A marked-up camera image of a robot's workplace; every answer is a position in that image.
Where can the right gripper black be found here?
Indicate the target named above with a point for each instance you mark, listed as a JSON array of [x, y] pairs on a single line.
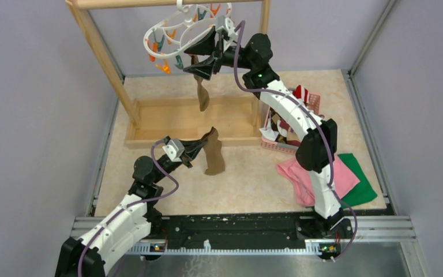
[[205, 47]]

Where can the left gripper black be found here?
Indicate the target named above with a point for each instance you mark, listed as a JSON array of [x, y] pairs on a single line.
[[191, 149]]

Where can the brown sock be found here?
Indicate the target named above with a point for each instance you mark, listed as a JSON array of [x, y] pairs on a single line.
[[202, 94], [213, 153]]

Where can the white round clip hanger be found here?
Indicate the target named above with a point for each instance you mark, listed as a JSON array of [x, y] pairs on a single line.
[[167, 40]]

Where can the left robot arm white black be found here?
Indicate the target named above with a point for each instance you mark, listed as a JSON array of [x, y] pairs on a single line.
[[98, 250]]

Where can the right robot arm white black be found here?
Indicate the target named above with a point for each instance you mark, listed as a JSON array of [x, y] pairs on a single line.
[[318, 136]]

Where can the wooden clothes rack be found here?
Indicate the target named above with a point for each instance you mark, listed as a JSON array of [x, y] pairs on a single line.
[[155, 104]]

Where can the pink plastic basket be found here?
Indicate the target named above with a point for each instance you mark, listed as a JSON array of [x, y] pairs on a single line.
[[287, 141]]

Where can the red white striped sock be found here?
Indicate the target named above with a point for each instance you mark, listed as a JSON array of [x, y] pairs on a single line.
[[301, 93]]

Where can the pink cloth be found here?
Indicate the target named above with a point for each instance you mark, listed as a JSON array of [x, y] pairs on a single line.
[[300, 178]]

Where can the green cloth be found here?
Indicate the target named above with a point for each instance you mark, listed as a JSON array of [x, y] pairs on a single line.
[[352, 185]]

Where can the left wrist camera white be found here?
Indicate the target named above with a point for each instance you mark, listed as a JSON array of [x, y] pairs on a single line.
[[174, 149]]

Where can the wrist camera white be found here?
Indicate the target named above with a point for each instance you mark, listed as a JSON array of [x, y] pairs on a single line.
[[174, 149], [225, 27]]

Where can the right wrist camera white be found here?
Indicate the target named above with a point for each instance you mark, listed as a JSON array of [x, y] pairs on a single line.
[[225, 27]]

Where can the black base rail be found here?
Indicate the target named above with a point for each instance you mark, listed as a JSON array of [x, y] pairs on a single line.
[[245, 234]]

